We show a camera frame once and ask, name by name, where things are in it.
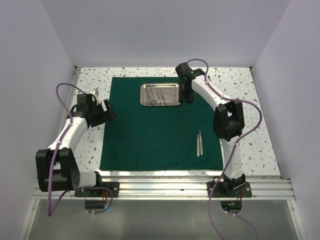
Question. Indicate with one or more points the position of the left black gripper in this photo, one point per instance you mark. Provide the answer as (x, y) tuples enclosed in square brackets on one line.
[(106, 115)]

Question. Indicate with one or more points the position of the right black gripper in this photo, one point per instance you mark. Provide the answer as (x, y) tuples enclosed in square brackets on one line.
[(189, 98)]

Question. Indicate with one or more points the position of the steel scalpel handle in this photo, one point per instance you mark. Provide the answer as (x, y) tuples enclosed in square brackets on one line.
[(200, 144)]

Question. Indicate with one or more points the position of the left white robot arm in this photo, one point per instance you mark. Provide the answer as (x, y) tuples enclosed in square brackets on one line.
[(56, 166)]

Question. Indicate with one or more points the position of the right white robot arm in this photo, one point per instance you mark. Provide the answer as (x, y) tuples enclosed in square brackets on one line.
[(228, 122)]

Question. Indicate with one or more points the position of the steel surgical scissors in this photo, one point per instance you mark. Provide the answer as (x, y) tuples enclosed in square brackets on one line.
[(149, 100)]

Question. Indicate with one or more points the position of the steel forceps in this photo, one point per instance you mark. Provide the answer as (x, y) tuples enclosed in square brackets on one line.
[(161, 97)]

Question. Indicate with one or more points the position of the steel instrument tray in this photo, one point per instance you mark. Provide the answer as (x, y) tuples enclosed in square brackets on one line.
[(170, 91)]

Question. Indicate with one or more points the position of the aluminium left rail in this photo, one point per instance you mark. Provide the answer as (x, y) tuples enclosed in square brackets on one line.
[(75, 80)]

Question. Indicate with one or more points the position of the aluminium rail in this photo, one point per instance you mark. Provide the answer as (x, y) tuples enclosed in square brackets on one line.
[(197, 188), (75, 80)]

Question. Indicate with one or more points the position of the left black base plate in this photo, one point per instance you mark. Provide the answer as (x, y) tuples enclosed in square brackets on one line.
[(106, 189)]

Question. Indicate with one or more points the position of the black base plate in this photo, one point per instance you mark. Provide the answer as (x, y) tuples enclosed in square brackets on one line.
[(220, 191), (106, 189)]

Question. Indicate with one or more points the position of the aluminium front rail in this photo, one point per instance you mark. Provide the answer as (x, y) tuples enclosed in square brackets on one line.
[(197, 188)]

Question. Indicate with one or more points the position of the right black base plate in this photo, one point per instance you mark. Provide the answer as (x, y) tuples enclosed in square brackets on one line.
[(220, 191)]

